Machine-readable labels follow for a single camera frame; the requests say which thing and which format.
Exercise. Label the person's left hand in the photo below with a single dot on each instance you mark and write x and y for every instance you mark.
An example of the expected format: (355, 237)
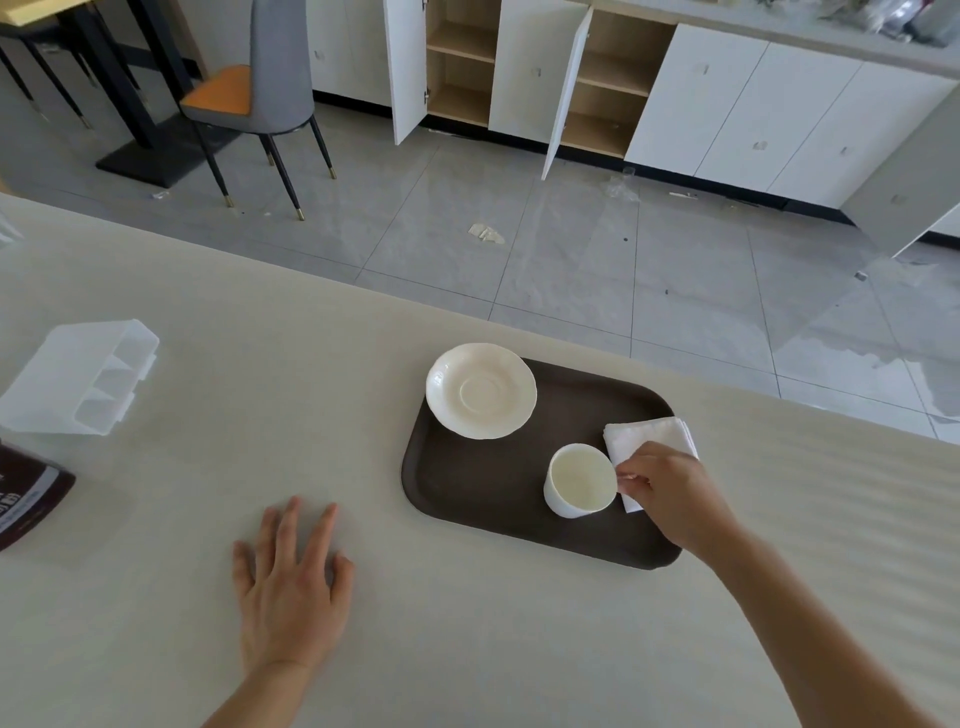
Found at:
(292, 600)

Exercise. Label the person's right hand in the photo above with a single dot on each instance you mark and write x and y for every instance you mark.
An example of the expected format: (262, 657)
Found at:
(679, 499)

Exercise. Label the white napkin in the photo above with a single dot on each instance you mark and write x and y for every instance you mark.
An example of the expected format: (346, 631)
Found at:
(645, 435)

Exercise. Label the dark brown tray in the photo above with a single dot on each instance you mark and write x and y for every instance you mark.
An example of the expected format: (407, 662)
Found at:
(480, 480)

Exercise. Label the white scalloped saucer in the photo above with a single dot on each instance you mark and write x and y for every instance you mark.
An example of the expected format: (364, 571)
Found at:
(480, 390)

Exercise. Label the person's right forearm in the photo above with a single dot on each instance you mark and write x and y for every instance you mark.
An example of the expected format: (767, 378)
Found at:
(810, 652)

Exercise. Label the dark brown cocoa tub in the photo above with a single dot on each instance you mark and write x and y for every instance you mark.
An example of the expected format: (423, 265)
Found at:
(26, 495)

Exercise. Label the clear plastic wrap on floor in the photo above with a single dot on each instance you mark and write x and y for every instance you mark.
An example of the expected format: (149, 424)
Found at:
(622, 186)

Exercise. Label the translucent plastic organizer box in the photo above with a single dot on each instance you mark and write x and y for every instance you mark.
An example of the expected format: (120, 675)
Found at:
(67, 367)

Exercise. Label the paper scrap on floor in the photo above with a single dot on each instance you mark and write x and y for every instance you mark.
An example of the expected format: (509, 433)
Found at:
(487, 233)

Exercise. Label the wide open white cabinet door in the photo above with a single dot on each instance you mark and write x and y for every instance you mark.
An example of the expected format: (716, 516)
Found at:
(907, 187)

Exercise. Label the white cabinet unit with counter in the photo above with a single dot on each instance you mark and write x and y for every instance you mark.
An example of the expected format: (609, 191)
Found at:
(735, 112)

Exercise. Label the thin open white cabinet door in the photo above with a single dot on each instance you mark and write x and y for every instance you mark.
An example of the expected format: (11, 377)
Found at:
(567, 90)

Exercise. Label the wooden table with black base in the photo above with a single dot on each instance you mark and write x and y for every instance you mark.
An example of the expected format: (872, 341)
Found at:
(150, 161)

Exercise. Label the narrow open white cabinet door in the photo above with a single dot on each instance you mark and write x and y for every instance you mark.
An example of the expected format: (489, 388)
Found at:
(405, 67)

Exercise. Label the pile of clutter on counter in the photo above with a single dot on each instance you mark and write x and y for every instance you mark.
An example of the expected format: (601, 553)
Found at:
(885, 19)

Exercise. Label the grey chair with orange seat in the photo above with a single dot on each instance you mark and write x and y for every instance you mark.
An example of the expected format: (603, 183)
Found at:
(281, 67)

